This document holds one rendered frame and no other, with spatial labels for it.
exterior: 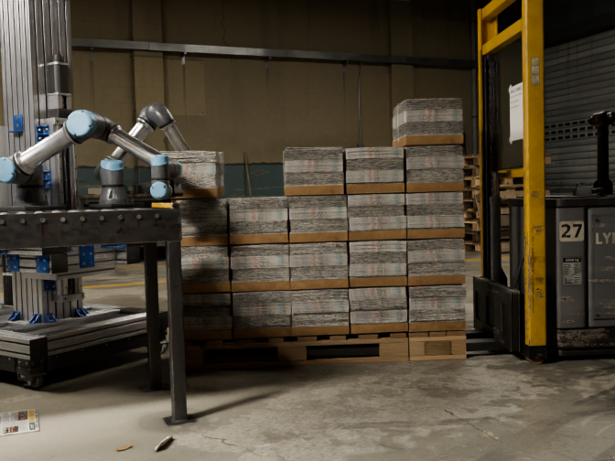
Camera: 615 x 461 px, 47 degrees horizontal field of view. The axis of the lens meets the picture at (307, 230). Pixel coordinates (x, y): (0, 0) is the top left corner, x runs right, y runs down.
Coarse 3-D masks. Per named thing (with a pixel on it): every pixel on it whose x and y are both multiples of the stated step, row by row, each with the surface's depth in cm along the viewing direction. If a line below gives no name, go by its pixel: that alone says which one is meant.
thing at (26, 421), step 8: (0, 416) 274; (8, 416) 274; (16, 416) 273; (24, 416) 273; (32, 416) 273; (0, 424) 264; (8, 424) 264; (16, 424) 263; (24, 424) 263; (32, 424) 263; (0, 432) 256; (8, 432) 255; (16, 432) 255; (24, 432) 255
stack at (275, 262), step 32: (192, 224) 339; (224, 224) 340; (256, 224) 341; (288, 224) 364; (320, 224) 343; (352, 224) 344; (384, 224) 345; (192, 256) 340; (224, 256) 341; (256, 256) 341; (288, 256) 369; (320, 256) 343; (352, 256) 345; (384, 256) 346; (320, 288) 346; (352, 288) 347; (384, 288) 346; (192, 320) 342; (224, 320) 343; (256, 320) 343; (288, 320) 344; (320, 320) 346; (352, 320) 346; (384, 320) 347; (192, 352) 342; (256, 352) 366; (288, 352) 345; (384, 352) 348
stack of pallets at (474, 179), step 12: (468, 156) 943; (468, 168) 939; (504, 168) 951; (468, 180) 1012; (504, 180) 948; (516, 180) 1002; (468, 192) 956; (468, 204) 958; (468, 216) 957; (468, 228) 961; (468, 240) 960; (504, 240) 948
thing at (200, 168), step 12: (168, 156) 337; (180, 156) 337; (192, 156) 337; (204, 156) 337; (216, 156) 339; (192, 168) 338; (204, 168) 338; (216, 168) 340; (180, 180) 339; (192, 180) 339; (204, 180) 339; (216, 180) 341
